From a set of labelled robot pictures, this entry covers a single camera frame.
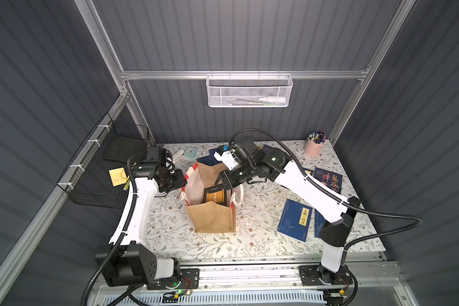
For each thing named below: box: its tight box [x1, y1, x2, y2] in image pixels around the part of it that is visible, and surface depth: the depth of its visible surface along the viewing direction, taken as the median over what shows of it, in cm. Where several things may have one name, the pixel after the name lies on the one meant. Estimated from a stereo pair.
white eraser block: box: [172, 149, 185, 164], surface depth 114 cm
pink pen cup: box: [304, 137, 326, 157], surface depth 110 cm
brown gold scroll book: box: [202, 182, 231, 208], surface depth 94 cm
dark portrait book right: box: [313, 167, 343, 195], surface depth 104 cm
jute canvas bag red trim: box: [179, 161, 244, 234], surface depth 83 cm
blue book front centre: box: [276, 198, 314, 243], surface depth 88 cm
